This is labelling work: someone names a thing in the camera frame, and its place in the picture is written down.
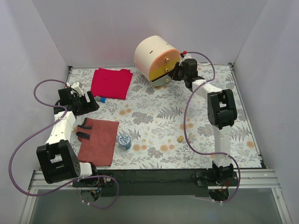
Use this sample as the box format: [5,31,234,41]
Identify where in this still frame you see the blue patterned tape roll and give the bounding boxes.
[118,133,132,150]

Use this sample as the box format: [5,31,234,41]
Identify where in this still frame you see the small brass sharpener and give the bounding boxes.
[177,135,184,142]

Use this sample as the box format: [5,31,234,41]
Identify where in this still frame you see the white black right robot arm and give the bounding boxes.
[171,58,237,186]

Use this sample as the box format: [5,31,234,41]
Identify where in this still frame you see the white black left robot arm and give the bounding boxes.
[36,82,100,187]

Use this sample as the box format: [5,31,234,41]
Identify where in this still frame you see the red folded cloth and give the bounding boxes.
[91,68,133,100]

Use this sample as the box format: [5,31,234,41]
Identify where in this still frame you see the rust brown folded garment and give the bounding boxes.
[76,118,119,167]

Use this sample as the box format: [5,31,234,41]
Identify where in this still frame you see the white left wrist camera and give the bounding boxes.
[66,82,84,97]

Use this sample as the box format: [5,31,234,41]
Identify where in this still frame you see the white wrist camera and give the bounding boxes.
[66,82,84,97]
[179,51,192,66]

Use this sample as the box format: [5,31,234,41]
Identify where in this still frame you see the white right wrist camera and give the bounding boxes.
[179,51,192,66]

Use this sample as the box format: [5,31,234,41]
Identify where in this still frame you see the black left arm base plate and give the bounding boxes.
[72,172,114,188]

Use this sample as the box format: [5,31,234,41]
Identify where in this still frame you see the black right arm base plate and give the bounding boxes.
[194,170,238,187]

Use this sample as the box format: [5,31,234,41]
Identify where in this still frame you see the aluminium frame rail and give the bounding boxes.
[21,169,292,224]

